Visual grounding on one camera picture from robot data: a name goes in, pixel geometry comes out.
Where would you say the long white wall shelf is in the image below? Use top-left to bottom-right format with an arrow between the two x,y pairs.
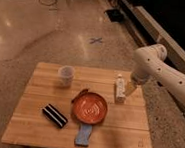
81,0 -> 185,78

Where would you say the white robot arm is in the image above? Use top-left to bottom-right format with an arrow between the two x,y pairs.
130,44 -> 185,106

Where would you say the wooden table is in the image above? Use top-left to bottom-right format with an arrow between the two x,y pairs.
0,57 -> 163,148

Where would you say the black white striped box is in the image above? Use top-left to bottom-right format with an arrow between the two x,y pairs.
42,104 -> 68,128

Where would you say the clear plastic cup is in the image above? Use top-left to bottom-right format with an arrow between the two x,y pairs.
58,65 -> 74,87

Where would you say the blue sponge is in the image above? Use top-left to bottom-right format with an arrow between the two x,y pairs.
74,124 -> 92,147

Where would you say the orange bowl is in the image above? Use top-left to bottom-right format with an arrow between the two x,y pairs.
72,92 -> 108,125

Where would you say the black floor mat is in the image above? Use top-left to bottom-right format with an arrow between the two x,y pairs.
105,8 -> 124,22

